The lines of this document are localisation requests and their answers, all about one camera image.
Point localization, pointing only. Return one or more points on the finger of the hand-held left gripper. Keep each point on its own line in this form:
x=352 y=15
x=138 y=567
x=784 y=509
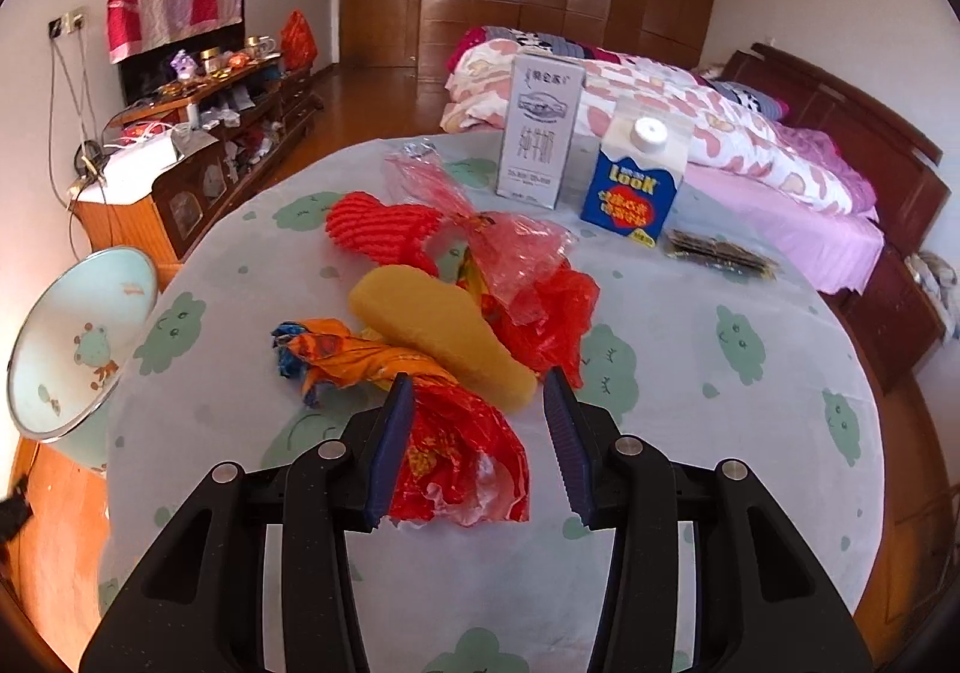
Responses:
x=13 y=512

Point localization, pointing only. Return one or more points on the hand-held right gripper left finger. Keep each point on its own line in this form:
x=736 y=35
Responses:
x=386 y=463

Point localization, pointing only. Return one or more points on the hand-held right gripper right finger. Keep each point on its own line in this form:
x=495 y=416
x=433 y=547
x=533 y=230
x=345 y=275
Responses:
x=574 y=463

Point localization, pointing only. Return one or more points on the red yellow printed plastic bag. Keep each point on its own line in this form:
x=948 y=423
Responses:
x=465 y=463

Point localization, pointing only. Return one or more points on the orange snack wrapper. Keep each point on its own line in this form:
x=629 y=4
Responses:
x=337 y=358

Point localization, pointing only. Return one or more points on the yellow sponge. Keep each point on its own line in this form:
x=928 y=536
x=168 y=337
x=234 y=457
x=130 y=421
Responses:
x=427 y=320

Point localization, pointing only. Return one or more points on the pink translucent plastic bag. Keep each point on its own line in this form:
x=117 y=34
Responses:
x=517 y=260

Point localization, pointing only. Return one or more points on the red foam fruit net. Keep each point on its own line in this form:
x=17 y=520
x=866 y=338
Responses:
x=375 y=230

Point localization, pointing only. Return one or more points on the dark snack packets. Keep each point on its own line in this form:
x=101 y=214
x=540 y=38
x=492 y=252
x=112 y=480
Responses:
x=720 y=256

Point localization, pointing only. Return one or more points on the blue carton with white cap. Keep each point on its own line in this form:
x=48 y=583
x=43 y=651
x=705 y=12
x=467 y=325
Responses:
x=626 y=200

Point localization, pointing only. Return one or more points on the pink bedsheet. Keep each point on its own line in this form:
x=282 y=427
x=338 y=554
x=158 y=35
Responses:
x=787 y=230

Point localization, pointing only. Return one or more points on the tall white milk carton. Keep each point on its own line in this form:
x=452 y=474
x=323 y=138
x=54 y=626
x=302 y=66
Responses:
x=540 y=133

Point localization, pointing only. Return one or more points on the wooden television cabinet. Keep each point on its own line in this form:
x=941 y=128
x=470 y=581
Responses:
x=180 y=193

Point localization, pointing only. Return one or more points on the wooden bedside cabinet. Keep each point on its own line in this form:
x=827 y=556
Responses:
x=892 y=328

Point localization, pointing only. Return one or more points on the white flat box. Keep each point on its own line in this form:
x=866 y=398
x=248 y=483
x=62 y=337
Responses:
x=139 y=155

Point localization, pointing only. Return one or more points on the purple pillow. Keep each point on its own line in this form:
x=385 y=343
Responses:
x=832 y=163

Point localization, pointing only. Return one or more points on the grey white cloth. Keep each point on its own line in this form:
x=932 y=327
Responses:
x=934 y=290

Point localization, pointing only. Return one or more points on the bed with pink quilt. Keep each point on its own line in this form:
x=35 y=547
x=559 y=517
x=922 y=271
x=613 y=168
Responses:
x=480 y=73

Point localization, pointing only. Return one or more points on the cow print pillow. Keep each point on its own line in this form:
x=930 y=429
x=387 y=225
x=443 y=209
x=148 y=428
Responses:
x=750 y=97

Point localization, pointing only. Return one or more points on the striped cartoon blanket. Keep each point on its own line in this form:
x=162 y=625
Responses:
x=555 y=46

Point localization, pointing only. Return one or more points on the orange red gift bag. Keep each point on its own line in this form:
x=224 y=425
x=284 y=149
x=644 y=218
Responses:
x=298 y=39

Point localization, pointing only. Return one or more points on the white mug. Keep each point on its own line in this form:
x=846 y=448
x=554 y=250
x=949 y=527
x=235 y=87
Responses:
x=259 y=46

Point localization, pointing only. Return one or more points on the dark wooden bed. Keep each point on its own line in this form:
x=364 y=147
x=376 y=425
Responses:
x=825 y=95

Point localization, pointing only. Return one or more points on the purple ornament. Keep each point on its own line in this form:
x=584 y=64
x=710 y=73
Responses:
x=184 y=63

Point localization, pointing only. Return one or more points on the black television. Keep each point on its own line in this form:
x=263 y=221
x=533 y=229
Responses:
x=146 y=76

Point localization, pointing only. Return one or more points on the red pink patchwork cloth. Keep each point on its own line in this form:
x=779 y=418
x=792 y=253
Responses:
x=172 y=5

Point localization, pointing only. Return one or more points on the wall socket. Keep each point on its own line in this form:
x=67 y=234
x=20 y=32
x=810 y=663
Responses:
x=67 y=20

